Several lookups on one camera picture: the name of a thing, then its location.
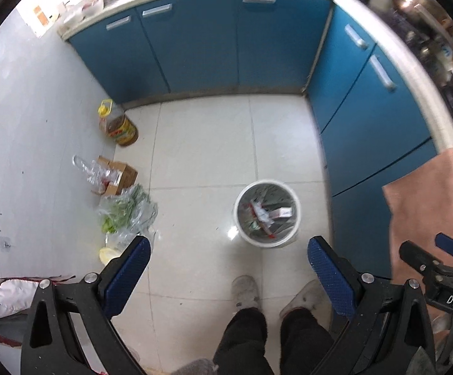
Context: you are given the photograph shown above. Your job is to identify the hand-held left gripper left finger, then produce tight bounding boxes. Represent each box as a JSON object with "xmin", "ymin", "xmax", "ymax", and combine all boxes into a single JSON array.
[{"xmin": 20, "ymin": 235, "xmax": 152, "ymax": 375}]

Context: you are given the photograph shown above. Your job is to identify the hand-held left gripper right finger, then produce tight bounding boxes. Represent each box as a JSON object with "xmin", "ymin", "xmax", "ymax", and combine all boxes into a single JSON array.
[{"xmin": 307, "ymin": 236, "xmax": 437, "ymax": 375}]

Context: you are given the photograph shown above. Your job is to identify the white trash bin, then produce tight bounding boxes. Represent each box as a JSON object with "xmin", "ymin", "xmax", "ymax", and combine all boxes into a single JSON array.
[{"xmin": 233, "ymin": 180, "xmax": 302, "ymax": 248}]

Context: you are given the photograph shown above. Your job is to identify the pale yellow round object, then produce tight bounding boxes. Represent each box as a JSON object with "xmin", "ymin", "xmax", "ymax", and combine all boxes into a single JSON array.
[{"xmin": 99, "ymin": 246, "xmax": 123, "ymax": 267}]

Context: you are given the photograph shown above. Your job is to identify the grey right slipper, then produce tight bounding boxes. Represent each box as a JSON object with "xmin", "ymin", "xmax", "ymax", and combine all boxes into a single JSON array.
[{"xmin": 279, "ymin": 280, "xmax": 324, "ymax": 320}]

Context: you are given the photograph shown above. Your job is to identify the grey slipper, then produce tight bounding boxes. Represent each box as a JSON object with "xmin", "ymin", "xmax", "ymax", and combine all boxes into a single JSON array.
[
  {"xmin": 279, "ymin": 280, "xmax": 324, "ymax": 320},
  {"xmin": 231, "ymin": 275, "xmax": 262, "ymax": 313}
]

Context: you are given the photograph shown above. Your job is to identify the pink towel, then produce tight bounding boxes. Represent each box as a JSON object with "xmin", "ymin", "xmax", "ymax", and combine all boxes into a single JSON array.
[{"xmin": 381, "ymin": 147, "xmax": 453, "ymax": 282}]

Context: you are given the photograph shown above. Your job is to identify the blue cabinet door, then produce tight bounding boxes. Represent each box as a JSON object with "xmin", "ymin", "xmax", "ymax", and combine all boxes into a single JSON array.
[
  {"xmin": 68, "ymin": 7, "xmax": 171, "ymax": 105},
  {"xmin": 319, "ymin": 44, "xmax": 439, "ymax": 197},
  {"xmin": 331, "ymin": 166, "xmax": 410, "ymax": 280},
  {"xmin": 308, "ymin": 5, "xmax": 377, "ymax": 133},
  {"xmin": 234, "ymin": 0, "xmax": 333, "ymax": 91},
  {"xmin": 134, "ymin": 0, "xmax": 239, "ymax": 94}
]

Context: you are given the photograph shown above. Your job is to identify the plastic bag of green vegetables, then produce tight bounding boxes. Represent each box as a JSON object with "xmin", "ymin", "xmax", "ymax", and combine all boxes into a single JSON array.
[{"xmin": 97, "ymin": 183, "xmax": 160, "ymax": 245}]

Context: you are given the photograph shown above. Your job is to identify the person's right leg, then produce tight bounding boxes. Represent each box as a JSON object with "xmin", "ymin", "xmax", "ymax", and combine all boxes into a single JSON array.
[{"xmin": 279, "ymin": 308, "xmax": 335, "ymax": 375}]

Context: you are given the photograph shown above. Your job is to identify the person's leg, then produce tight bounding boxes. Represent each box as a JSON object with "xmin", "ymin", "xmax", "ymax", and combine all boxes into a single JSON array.
[
  {"xmin": 279, "ymin": 308, "xmax": 335, "ymax": 375},
  {"xmin": 212, "ymin": 307, "xmax": 274, "ymax": 375}
]

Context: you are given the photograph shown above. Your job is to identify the grey left slipper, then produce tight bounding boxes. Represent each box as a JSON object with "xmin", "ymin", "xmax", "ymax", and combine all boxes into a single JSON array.
[{"xmin": 231, "ymin": 275, "xmax": 262, "ymax": 313}]

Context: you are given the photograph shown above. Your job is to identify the red white wrapper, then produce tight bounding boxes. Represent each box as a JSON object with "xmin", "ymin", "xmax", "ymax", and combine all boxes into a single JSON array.
[{"xmin": 249, "ymin": 198, "xmax": 293, "ymax": 240}]

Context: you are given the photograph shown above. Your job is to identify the brown cardboard box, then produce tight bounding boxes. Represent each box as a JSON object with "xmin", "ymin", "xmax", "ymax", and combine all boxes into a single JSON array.
[{"xmin": 91, "ymin": 156, "xmax": 139, "ymax": 197}]

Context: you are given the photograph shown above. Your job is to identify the person's left leg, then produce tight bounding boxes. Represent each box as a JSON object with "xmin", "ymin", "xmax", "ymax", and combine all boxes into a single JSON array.
[{"xmin": 212, "ymin": 307, "xmax": 274, "ymax": 375}]

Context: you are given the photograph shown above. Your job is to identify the clear plastic bag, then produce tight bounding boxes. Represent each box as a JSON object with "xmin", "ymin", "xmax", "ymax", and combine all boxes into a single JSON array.
[
  {"xmin": 63, "ymin": 0, "xmax": 107, "ymax": 25},
  {"xmin": 72, "ymin": 155, "xmax": 112, "ymax": 188}
]

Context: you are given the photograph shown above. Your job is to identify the grey fuzzy cloth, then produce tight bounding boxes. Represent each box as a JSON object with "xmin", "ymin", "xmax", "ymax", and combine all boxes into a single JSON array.
[{"xmin": 170, "ymin": 358, "xmax": 218, "ymax": 375}]

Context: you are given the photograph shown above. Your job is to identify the white red cloth bag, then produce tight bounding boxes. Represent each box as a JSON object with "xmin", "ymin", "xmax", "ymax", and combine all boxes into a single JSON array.
[{"xmin": 0, "ymin": 275, "xmax": 76, "ymax": 348}]

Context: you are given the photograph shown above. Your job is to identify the yellow cooking oil bottle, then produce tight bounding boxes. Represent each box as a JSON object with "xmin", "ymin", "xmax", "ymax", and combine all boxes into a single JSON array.
[{"xmin": 98, "ymin": 99, "xmax": 139, "ymax": 148}]

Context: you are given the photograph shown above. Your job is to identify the blue kitchen cabinets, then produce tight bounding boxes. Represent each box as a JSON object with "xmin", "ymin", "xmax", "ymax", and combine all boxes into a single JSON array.
[{"xmin": 58, "ymin": 0, "xmax": 453, "ymax": 153}]

